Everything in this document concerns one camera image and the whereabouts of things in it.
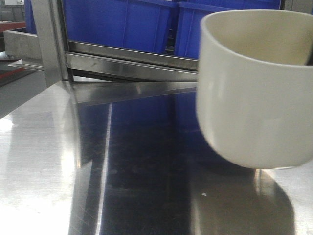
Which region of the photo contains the steel shelf rack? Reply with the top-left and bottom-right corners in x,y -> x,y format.
4,0 -> 198,86

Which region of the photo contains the white plastic bin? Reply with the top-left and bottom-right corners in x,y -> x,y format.
196,10 -> 313,169

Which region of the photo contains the blue crate far left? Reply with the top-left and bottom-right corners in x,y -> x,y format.
24,0 -> 37,34

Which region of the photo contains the blue crate right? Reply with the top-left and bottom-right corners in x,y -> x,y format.
174,0 -> 281,59

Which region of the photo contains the blue crate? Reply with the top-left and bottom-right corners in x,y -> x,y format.
63,0 -> 176,54
174,0 -> 281,59
24,0 -> 37,34

